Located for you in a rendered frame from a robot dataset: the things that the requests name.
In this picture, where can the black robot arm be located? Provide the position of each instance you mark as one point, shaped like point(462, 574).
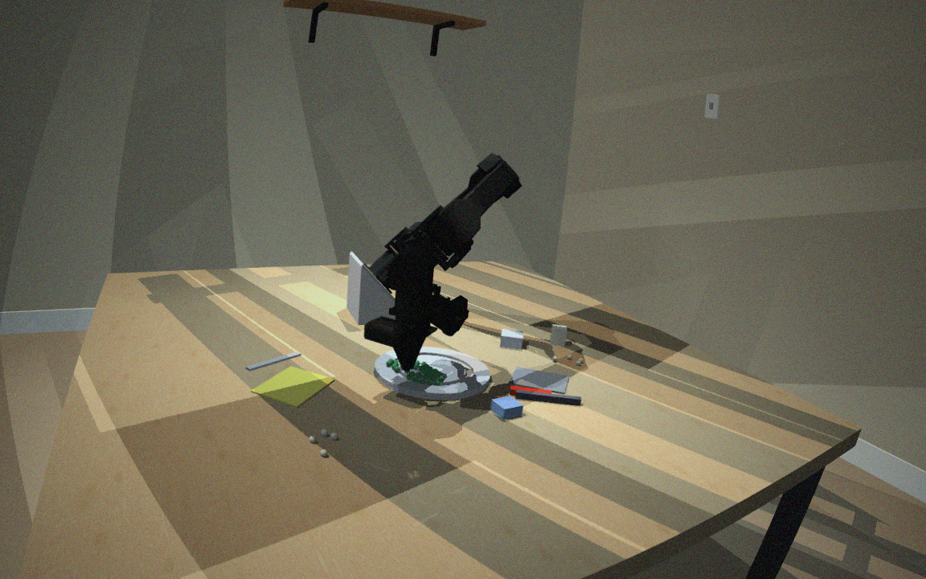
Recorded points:
point(451, 228)

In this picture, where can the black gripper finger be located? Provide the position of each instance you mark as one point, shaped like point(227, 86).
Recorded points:
point(404, 353)
point(425, 333)

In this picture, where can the yellow-green flat square panel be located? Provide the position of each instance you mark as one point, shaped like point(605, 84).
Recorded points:
point(293, 386)

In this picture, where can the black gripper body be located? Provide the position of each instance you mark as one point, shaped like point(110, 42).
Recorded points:
point(394, 333)

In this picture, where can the grey flat bar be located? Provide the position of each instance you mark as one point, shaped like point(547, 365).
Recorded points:
point(273, 361)

